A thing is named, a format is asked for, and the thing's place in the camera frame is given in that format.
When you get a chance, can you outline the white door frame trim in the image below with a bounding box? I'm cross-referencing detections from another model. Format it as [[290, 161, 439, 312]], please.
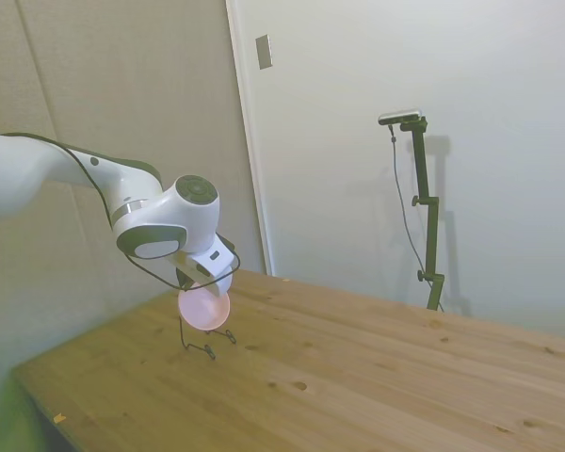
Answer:
[[224, 0, 277, 277]]

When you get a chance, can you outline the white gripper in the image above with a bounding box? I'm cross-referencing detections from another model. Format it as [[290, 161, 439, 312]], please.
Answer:
[[173, 253, 236, 299]]

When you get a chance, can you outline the grey wall switch plate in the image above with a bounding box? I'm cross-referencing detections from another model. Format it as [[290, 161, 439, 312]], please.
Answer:
[[254, 33, 274, 72]]

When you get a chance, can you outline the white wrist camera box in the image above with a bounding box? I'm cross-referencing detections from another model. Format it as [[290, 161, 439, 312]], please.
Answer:
[[186, 236, 235, 280]]

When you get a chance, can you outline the black wire rack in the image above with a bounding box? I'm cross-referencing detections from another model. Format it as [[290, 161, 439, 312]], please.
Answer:
[[178, 315, 239, 363]]

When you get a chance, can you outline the grey camera on stand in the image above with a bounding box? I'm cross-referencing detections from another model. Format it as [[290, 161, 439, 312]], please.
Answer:
[[378, 107, 425, 127]]

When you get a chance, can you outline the dark green camera stand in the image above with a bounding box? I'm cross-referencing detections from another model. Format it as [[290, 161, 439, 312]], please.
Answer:
[[399, 117, 446, 312]]

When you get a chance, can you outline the pink bowl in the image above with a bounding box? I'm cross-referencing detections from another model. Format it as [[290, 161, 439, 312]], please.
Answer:
[[176, 281, 233, 331]]

